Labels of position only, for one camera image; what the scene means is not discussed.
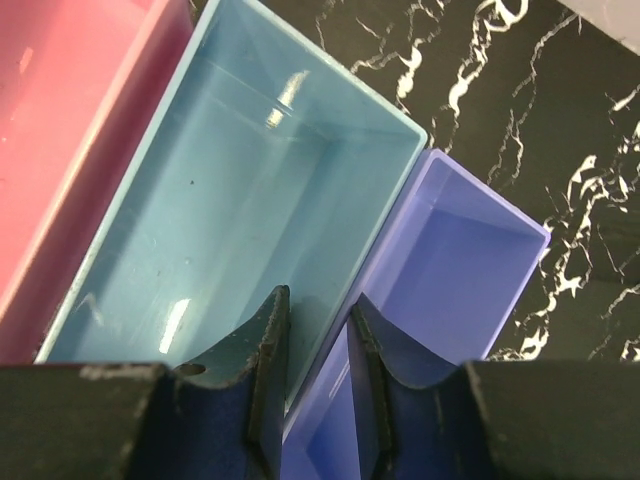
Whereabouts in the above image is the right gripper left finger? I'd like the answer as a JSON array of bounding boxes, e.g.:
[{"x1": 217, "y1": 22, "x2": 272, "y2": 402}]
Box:
[{"x1": 1, "y1": 285, "x2": 290, "y2": 479}]

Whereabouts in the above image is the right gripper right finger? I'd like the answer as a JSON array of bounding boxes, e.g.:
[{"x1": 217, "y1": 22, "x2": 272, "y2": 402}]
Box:
[{"x1": 347, "y1": 297, "x2": 639, "y2": 479}]

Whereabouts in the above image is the purple bin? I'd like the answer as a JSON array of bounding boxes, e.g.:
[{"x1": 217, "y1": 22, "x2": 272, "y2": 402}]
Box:
[{"x1": 281, "y1": 149, "x2": 550, "y2": 479}]

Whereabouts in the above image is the teal blue bin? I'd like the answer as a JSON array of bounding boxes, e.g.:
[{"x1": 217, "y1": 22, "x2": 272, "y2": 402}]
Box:
[{"x1": 37, "y1": 1, "x2": 427, "y2": 402}]

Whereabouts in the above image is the pink bin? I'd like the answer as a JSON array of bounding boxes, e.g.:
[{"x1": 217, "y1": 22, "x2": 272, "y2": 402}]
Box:
[{"x1": 1, "y1": 0, "x2": 193, "y2": 364}]

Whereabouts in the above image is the black marble mat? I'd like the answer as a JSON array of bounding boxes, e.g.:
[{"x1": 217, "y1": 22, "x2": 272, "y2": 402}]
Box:
[{"x1": 271, "y1": 1, "x2": 639, "y2": 362}]

